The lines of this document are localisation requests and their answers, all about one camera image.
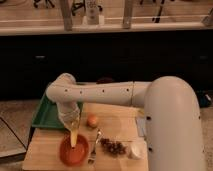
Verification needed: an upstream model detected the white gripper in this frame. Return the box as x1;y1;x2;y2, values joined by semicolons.
57;102;80;130

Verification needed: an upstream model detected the yellow banana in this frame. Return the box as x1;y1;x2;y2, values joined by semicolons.
70;128;78;148

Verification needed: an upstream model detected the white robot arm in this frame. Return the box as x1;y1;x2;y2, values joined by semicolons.
46;73;206;171

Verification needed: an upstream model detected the dark red object behind arm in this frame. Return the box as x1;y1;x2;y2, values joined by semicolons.
96;77;114;84

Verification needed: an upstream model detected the red bowl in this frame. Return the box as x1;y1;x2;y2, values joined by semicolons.
59;134;89;167

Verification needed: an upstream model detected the green tray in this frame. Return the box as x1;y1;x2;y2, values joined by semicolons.
31;82;84;131

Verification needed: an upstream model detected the orange fruit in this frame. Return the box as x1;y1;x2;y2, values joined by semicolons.
87;114;99;128

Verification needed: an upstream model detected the metal fork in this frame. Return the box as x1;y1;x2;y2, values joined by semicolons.
88;129;102;164

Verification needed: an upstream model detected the wooden cutting board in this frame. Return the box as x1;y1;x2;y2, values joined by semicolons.
21;102;150;171

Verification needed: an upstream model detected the pile of brown nuts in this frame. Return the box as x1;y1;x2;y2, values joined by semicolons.
100;138;126;156

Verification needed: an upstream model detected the white small cup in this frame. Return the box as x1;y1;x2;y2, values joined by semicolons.
129;141;143;160

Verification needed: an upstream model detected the teal object at right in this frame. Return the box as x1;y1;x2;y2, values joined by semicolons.
199;93;212;108

